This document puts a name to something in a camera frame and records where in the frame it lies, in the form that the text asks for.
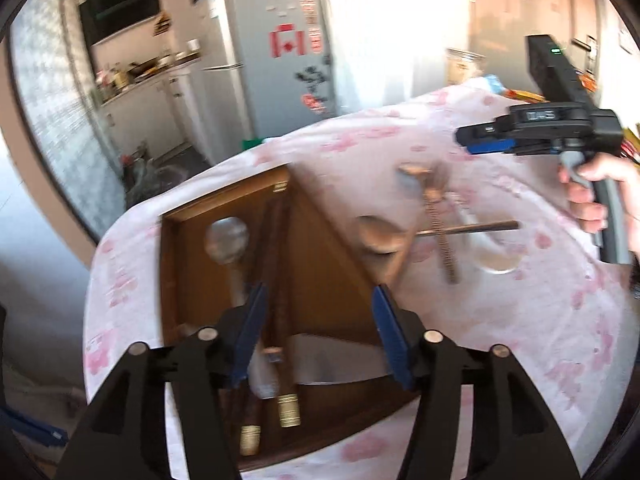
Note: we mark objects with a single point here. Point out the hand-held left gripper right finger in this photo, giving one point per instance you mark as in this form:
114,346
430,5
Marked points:
395,340

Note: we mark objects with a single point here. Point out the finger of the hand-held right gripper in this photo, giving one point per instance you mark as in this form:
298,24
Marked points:
492,148
485,132

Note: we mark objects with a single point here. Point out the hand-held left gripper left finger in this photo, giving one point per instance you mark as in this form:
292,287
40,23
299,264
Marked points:
249,335

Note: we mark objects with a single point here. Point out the steel table knife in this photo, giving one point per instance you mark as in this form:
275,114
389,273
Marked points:
340,360

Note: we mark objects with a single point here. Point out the dark wooden chopstick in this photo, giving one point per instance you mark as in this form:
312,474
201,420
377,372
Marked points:
250,440
289,410

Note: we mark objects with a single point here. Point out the dark wooden tray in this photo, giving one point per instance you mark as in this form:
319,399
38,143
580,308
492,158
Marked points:
325,275

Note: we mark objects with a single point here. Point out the metal fork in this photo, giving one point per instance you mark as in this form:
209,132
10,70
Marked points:
447,260

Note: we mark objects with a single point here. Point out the metal spoon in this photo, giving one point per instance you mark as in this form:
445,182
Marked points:
227,237
382,235

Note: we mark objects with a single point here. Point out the white ceramic spoon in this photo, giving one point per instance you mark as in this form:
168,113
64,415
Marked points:
495,260

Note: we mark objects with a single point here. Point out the person's right hand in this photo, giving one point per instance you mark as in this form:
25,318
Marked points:
587,210

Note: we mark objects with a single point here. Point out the gold snack packet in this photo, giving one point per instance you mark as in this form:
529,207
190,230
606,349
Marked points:
522,95

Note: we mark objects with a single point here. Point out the blue packet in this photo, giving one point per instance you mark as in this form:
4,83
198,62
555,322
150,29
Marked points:
494,82

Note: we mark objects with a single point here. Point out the clear plastic jar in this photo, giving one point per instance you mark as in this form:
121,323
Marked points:
465,67

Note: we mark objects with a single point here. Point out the brown door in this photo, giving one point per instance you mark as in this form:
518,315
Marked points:
500,25

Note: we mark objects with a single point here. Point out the pink printed tablecloth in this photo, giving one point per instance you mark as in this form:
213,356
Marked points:
525,335

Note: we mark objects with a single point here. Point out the bags on floor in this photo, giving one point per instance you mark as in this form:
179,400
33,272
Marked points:
142,165

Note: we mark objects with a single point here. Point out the silver fridge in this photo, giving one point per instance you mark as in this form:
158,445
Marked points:
260,85

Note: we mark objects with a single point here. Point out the white kitchen cabinet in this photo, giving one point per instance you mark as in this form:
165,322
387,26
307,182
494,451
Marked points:
150,110

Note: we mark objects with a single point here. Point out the black wok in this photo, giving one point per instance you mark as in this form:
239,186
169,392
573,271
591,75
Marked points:
144,65

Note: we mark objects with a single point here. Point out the condiment bottles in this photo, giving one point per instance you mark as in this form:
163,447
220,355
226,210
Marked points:
111,80

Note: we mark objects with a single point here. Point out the patterned sliding door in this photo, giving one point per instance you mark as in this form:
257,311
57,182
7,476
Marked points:
50,110

